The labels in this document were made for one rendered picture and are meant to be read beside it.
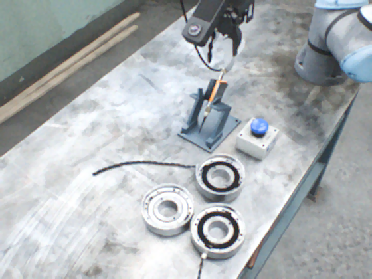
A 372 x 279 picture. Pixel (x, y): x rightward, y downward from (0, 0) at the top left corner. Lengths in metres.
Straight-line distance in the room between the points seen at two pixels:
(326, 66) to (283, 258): 0.87
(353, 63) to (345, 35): 0.07
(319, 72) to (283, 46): 0.18
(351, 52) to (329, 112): 0.19
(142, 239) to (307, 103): 0.55
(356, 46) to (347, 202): 1.08
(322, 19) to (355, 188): 1.08
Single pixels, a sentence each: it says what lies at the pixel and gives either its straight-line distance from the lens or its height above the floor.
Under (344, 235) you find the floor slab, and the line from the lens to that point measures 1.80.
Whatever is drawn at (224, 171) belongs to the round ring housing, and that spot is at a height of 0.82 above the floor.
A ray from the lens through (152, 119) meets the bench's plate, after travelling 0.98.
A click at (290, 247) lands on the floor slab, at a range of 1.71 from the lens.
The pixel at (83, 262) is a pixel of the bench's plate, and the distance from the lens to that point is 0.80.
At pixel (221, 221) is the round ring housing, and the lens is 0.78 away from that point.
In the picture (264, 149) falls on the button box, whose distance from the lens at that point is 0.87.
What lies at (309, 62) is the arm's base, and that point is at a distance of 1.10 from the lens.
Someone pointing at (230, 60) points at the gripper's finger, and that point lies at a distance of 0.81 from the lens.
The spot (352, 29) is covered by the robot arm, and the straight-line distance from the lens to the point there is 0.95.
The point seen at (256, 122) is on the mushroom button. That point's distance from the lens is 0.88.
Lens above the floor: 1.51
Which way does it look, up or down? 49 degrees down
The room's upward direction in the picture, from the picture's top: 3 degrees counter-clockwise
